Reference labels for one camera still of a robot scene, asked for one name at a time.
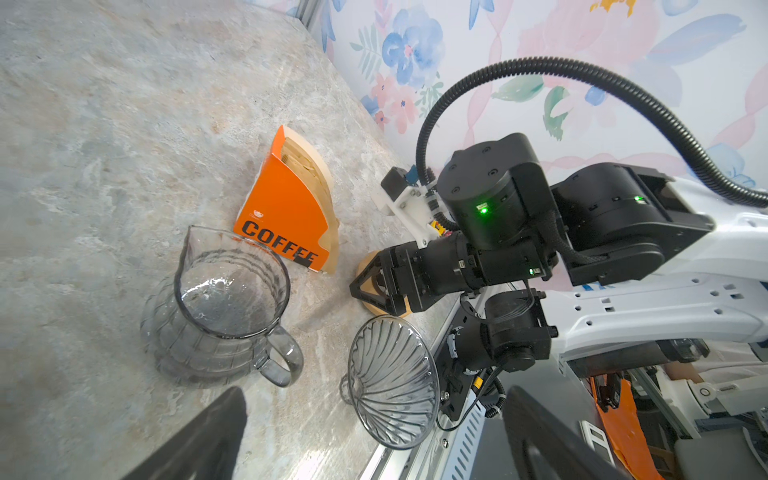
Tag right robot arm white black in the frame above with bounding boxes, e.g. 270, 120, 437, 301
350, 133, 767, 372

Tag grey glass dripper cone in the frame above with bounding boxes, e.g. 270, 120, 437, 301
339, 315, 440, 450

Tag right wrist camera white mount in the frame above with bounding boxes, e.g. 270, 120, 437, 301
372, 167, 442, 249

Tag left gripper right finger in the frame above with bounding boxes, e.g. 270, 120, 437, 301
502, 386, 627, 479

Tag orange coffee filter pack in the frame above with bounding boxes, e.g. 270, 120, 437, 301
233, 125, 340, 274

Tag black corrugated cable conduit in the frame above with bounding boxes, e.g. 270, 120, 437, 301
415, 56, 768, 232

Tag aluminium mounting rail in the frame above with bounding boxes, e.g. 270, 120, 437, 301
359, 299, 511, 480

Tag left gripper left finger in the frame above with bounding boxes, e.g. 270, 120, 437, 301
125, 387, 247, 479

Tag grey glass carafe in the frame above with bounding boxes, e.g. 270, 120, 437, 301
140, 225, 304, 388

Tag wooden dripper ring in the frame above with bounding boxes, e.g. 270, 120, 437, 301
353, 250, 414, 319

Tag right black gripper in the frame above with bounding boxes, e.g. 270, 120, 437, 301
355, 233, 558, 315

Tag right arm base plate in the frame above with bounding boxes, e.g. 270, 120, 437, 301
435, 326, 474, 422

